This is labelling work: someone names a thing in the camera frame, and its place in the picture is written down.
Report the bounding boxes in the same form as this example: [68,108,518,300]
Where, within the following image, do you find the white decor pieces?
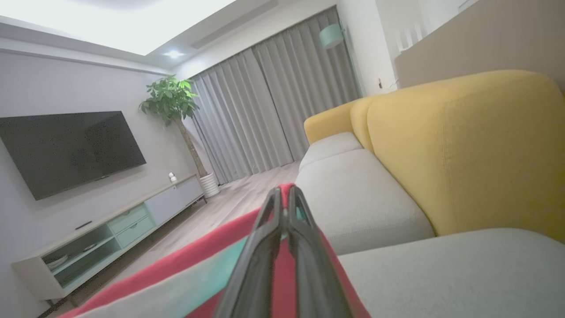
[395,22,426,56]

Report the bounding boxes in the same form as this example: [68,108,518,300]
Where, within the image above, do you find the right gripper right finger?
[286,185,354,318]

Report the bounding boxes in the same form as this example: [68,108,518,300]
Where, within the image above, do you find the grey fabric sofa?
[338,227,565,318]

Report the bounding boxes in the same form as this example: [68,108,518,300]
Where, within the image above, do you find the mint green lamp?
[319,23,349,50]

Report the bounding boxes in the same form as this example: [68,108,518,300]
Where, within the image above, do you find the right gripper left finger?
[214,186,286,318]

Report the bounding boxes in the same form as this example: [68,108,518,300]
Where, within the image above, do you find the white and mint TV cabinet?
[11,173,208,306]

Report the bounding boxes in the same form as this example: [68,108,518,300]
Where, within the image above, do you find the red shorts with white trim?
[57,182,371,318]

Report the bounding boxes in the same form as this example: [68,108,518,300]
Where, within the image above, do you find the grey pleated curtain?
[189,6,362,186]

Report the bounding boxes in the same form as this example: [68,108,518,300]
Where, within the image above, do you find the grey sofa seat cushion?
[295,149,436,256]
[299,132,363,172]

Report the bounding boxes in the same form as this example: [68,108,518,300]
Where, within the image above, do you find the beige low partition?
[394,0,565,93]

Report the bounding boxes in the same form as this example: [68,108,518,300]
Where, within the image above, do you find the black flat screen television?
[0,110,147,201]

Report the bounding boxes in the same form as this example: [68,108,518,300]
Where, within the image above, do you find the white ribbed plant pot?
[199,172,220,198]

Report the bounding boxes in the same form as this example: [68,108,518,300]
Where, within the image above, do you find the green potted tree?
[138,75,208,179]

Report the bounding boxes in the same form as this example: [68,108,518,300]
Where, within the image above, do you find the white bowl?
[45,253,70,271]

